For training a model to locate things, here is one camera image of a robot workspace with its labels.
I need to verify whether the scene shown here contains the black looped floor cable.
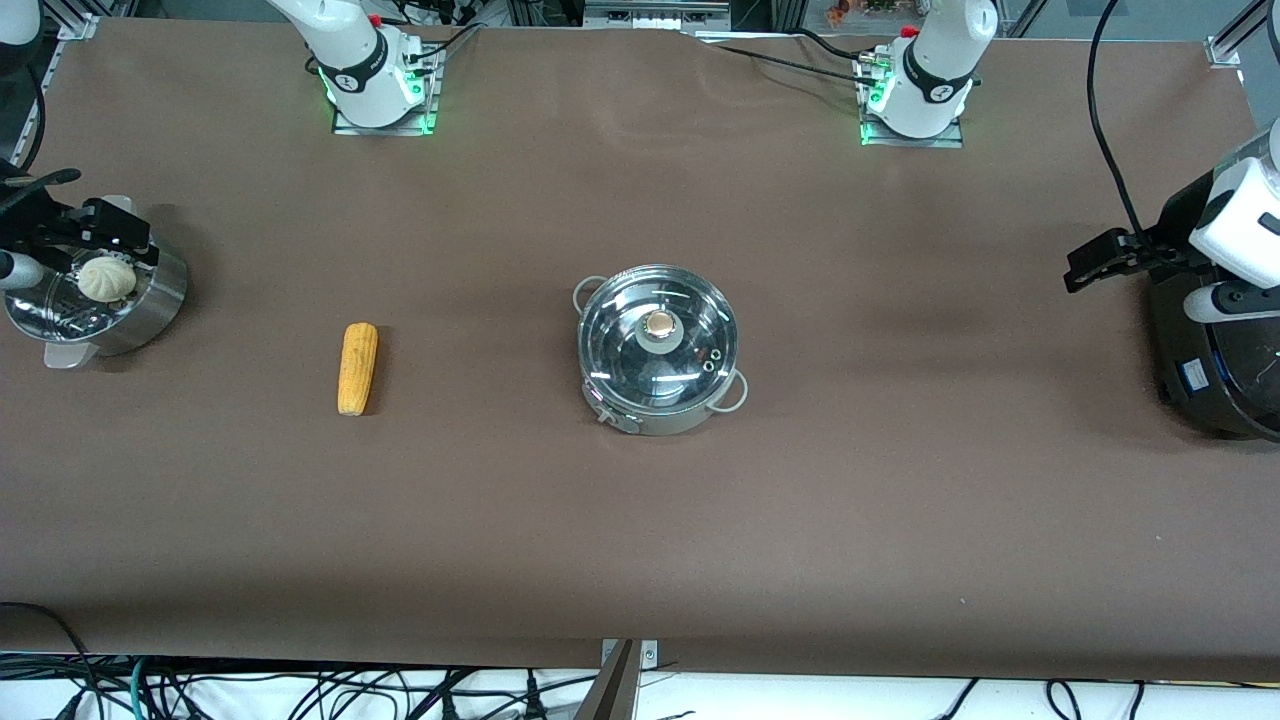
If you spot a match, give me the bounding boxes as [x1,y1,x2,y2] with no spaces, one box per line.
[0,600,101,720]

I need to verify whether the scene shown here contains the black base cable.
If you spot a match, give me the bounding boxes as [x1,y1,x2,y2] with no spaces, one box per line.
[405,22,487,66]
[700,28,873,87]

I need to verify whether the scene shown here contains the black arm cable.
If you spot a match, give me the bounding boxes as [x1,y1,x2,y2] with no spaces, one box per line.
[1088,0,1153,246]
[0,55,83,196]

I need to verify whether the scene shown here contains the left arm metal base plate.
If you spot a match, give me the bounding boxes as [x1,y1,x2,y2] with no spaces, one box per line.
[860,55,966,149]

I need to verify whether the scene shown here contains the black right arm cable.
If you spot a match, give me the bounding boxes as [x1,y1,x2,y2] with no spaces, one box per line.
[0,55,83,196]

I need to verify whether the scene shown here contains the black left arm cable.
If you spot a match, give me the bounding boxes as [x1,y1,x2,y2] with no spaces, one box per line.
[1088,0,1153,246]

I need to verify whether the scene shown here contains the brown camera stand post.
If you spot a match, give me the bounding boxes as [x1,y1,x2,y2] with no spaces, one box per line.
[575,640,641,720]

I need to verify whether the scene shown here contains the yellow corn cob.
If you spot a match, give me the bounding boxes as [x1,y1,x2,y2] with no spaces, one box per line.
[337,322,380,417]

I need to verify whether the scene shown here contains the glass pot lid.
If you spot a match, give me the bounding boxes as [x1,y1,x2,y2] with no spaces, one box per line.
[578,264,739,413]

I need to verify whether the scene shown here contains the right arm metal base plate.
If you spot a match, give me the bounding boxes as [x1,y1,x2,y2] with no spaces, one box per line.
[333,45,439,136]

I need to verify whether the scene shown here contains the steel cooking pot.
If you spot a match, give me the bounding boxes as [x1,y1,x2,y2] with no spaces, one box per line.
[573,264,749,437]

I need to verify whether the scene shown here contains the black rice cooker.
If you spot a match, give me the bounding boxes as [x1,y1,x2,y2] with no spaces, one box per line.
[1147,232,1280,443]

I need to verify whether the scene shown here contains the white steamed bun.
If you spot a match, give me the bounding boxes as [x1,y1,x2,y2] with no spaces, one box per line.
[78,256,138,303]

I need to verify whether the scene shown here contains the silver metal box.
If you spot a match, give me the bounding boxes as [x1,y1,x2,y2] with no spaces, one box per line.
[583,0,733,33]

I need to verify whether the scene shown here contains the black right base cable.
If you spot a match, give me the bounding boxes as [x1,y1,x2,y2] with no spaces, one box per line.
[405,22,487,66]

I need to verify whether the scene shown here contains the black left base cable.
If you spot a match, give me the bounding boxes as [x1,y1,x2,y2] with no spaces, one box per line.
[700,28,873,87]

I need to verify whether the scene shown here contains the steel steamer pot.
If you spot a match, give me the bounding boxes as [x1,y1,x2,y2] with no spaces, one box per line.
[5,195,189,371]

